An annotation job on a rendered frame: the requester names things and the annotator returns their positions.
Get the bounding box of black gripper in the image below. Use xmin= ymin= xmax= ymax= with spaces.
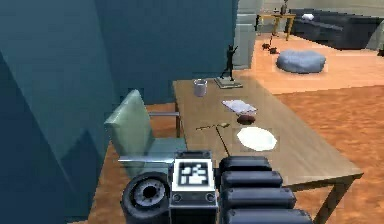
xmin=120 ymin=171 xmax=172 ymax=224

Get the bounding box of brown wooden dining table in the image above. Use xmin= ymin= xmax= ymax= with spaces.
xmin=172 ymin=77 xmax=364 ymax=224

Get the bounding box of black figure statue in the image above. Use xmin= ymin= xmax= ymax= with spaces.
xmin=213 ymin=44 xmax=244 ymax=90

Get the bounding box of green armchair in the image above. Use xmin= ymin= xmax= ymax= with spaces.
xmin=103 ymin=88 xmax=188 ymax=179

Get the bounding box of thin dark stick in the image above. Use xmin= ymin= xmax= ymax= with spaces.
xmin=214 ymin=125 xmax=231 ymax=157

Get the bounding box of grey cup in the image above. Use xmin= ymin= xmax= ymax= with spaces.
xmin=193 ymin=78 xmax=208 ymax=98

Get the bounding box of white plate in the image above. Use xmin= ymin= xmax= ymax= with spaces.
xmin=236 ymin=126 xmax=278 ymax=152

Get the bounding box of dark red bowl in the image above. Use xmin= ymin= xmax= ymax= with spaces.
xmin=236 ymin=114 xmax=257 ymax=126

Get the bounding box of small dark floor object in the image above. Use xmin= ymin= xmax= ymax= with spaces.
xmin=261 ymin=35 xmax=280 ymax=55

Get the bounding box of grey floor cushion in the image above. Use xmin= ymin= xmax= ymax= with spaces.
xmin=276 ymin=49 xmax=327 ymax=75

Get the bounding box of yellow side table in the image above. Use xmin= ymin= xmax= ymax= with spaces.
xmin=258 ymin=12 xmax=297 ymax=42

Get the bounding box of dark grey sofa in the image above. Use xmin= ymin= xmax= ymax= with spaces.
xmin=289 ymin=8 xmax=384 ymax=51

